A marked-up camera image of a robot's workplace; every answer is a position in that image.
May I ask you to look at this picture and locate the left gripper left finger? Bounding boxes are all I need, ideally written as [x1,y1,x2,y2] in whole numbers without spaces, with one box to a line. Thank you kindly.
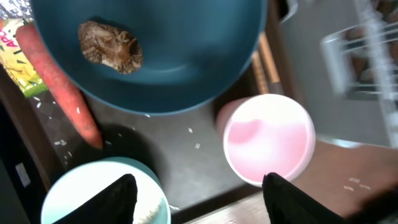
[55,174,138,224]

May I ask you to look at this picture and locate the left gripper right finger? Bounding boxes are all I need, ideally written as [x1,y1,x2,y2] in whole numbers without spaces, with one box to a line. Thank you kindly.
[262,173,345,224]

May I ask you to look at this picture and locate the pink cup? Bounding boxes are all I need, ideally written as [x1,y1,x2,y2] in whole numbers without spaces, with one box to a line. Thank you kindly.
[216,94,316,187]

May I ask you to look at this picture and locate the dark blue plate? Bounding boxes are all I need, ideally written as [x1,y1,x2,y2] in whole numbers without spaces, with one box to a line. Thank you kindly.
[30,0,268,115]

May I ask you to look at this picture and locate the grey dishwasher rack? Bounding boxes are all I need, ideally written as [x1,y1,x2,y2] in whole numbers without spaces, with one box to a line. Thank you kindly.
[281,0,397,148]

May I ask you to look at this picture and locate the light blue rice bowl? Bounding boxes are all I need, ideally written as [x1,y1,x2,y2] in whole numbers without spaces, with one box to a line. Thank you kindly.
[40,157,171,224]

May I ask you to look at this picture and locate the dark brown serving tray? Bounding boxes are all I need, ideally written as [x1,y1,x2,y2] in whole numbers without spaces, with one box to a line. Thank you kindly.
[0,0,299,224]

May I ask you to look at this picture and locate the black plastic bin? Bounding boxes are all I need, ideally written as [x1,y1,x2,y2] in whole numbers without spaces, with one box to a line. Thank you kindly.
[1,105,45,223]

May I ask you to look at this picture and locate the wooden chopstick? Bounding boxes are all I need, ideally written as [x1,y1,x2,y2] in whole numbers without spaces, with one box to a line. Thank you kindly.
[252,51,269,95]
[258,31,284,95]

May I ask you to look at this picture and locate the orange carrot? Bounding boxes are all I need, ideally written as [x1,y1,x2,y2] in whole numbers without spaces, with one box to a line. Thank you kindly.
[16,23,103,149]

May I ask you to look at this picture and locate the brown food scrap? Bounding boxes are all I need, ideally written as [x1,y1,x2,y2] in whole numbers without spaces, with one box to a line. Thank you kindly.
[78,21,144,74]

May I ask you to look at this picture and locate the foil snack wrapper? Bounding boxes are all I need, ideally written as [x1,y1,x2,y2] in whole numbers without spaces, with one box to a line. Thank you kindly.
[1,0,47,98]

